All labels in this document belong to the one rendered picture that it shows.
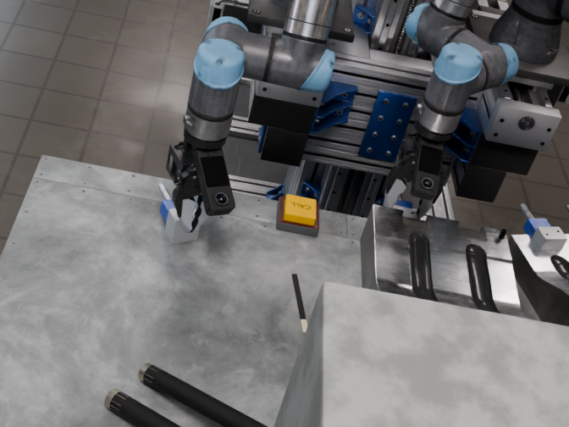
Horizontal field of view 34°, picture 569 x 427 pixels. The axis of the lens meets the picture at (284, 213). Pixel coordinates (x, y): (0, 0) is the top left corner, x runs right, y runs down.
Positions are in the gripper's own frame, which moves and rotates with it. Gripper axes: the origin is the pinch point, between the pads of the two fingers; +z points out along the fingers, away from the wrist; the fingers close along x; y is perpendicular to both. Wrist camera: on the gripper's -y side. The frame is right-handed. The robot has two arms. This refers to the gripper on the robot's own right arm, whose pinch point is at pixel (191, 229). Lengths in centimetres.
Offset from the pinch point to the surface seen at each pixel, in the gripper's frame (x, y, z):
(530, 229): -66, -15, -1
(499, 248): -52, -21, -4
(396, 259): -30.7, -19.0, -3.9
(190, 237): -0.9, 1.7, 3.6
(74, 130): -27, 142, 84
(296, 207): -22.6, 2.5, 0.9
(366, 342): 28, -77, -62
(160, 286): 8.1, -7.8, 4.6
